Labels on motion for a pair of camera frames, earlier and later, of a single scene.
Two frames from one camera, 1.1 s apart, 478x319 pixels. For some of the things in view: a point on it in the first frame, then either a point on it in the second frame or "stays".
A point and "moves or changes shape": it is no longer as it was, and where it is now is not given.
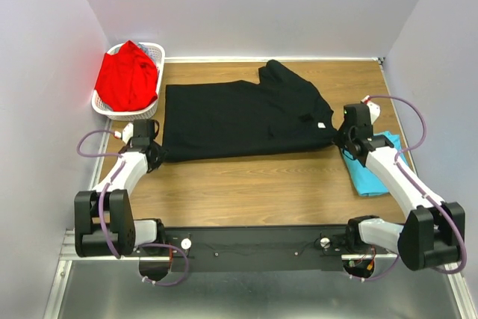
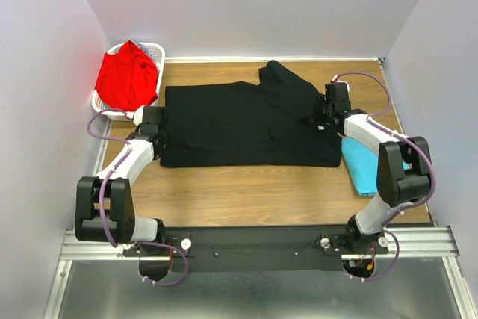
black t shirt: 284,113 moves or changes shape
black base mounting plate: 258,249 stays
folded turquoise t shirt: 367,181 stays
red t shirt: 128,79 stays
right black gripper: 340,140 to 320,104
